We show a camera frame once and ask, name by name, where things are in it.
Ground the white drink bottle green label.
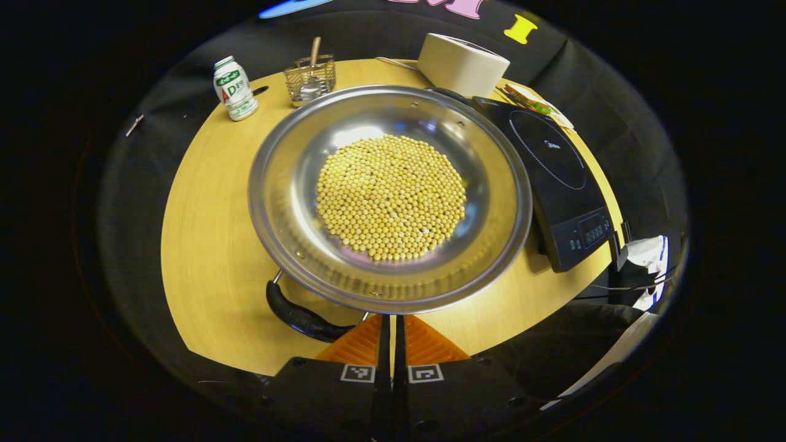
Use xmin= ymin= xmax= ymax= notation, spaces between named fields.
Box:
xmin=213 ymin=55 xmax=259 ymax=122

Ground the sandwich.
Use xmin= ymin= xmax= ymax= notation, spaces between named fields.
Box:
xmin=502 ymin=83 xmax=575 ymax=131

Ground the white toaster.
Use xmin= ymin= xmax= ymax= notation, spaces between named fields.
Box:
xmin=416 ymin=33 xmax=512 ymax=99

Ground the wire utensil holder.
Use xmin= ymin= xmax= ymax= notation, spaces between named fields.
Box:
xmin=284 ymin=54 xmax=338 ymax=107

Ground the steel pot with black handles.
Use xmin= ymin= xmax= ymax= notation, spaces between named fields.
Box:
xmin=247 ymin=85 xmax=534 ymax=343

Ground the white and blue object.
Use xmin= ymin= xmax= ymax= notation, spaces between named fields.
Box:
xmin=616 ymin=235 xmax=670 ymax=312

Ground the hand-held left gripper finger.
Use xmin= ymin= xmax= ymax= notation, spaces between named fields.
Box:
xmin=258 ymin=314 xmax=394 ymax=442
xmin=393 ymin=314 xmax=553 ymax=442

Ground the pile of yellow soybeans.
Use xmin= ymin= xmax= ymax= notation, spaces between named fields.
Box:
xmin=315 ymin=134 xmax=467 ymax=263

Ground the black induction cooktop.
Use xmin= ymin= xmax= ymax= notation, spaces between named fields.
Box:
xmin=472 ymin=95 xmax=617 ymax=273

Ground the wooden-handled spoon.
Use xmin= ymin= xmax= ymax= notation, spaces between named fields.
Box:
xmin=300 ymin=36 xmax=326 ymax=102

